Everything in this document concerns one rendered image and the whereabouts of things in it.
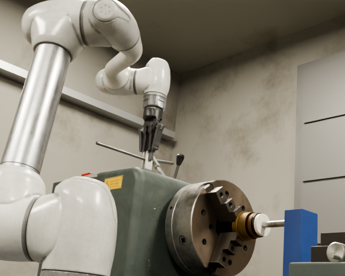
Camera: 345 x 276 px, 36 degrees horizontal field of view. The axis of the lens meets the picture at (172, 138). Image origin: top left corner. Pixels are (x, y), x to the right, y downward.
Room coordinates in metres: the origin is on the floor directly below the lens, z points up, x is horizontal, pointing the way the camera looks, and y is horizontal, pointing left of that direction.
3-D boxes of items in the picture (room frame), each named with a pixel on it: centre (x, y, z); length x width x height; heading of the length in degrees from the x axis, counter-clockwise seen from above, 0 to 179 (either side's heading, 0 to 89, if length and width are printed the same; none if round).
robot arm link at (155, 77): (1.87, 0.10, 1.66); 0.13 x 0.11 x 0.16; 78
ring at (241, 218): (1.64, -0.27, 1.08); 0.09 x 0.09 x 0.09; 40
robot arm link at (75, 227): (1.22, 0.19, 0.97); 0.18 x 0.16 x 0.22; 78
